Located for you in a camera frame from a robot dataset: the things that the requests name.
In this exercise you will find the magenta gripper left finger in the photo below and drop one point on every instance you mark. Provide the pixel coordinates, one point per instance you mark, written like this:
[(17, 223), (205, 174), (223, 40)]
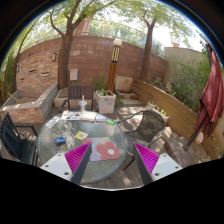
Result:
[(70, 166)]

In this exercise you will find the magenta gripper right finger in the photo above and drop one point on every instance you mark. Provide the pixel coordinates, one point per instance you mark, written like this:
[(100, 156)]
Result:
[(153, 166)]

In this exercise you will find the blue computer mouse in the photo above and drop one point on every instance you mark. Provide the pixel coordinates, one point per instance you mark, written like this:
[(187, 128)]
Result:
[(60, 140)]

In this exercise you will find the yellow sticky note pad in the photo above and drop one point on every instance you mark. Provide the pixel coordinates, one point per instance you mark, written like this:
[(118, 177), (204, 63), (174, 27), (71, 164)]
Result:
[(81, 135)]

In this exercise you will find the round glass patio table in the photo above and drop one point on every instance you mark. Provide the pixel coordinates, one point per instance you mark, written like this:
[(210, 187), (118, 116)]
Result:
[(95, 171)]

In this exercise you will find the black mesh chair right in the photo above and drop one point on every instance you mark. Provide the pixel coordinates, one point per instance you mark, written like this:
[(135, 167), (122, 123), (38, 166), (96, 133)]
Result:
[(150, 129)]

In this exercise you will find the paint palette tray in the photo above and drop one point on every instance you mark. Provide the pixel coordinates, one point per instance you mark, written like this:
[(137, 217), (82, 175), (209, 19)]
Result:
[(69, 115)]

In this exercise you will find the open book stack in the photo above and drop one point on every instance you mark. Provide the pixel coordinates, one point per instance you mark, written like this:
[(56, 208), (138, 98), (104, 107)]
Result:
[(92, 116)]

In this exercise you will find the green marker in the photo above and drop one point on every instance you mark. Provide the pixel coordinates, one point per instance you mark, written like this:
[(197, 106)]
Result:
[(110, 122)]

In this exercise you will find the wooden bench fence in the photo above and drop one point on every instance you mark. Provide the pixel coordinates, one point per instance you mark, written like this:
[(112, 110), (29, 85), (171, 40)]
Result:
[(181, 119)]

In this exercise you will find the clear plastic cup with straw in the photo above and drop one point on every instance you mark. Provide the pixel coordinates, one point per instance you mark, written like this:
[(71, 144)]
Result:
[(82, 104)]

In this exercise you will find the dark chair left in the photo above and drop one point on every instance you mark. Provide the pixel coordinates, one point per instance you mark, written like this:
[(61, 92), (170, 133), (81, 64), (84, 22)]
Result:
[(22, 149)]

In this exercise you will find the stone planter box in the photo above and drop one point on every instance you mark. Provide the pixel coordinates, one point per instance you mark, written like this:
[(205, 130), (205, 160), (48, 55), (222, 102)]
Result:
[(30, 105)]

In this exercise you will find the brown slatted chair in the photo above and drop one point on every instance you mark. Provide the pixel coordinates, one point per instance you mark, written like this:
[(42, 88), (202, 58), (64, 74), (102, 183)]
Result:
[(79, 92)]

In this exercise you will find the white square planter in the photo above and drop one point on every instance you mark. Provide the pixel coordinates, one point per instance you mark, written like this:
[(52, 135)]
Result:
[(105, 100)]

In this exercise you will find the folded red patio umbrella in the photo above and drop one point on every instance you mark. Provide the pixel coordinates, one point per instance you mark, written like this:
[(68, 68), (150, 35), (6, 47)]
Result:
[(211, 100)]

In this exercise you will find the right tree trunk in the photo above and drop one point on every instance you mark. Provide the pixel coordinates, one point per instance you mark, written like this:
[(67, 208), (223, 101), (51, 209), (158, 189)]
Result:
[(148, 47)]

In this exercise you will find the tree trunk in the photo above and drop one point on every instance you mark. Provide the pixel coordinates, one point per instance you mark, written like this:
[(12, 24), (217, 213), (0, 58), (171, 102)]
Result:
[(148, 47), (66, 42)]

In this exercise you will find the left tree trunk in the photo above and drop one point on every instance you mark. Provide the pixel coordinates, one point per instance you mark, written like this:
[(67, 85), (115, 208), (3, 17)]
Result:
[(66, 42)]

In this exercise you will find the wooden lamp post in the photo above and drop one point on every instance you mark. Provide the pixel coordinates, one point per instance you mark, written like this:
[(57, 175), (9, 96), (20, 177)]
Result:
[(113, 66)]

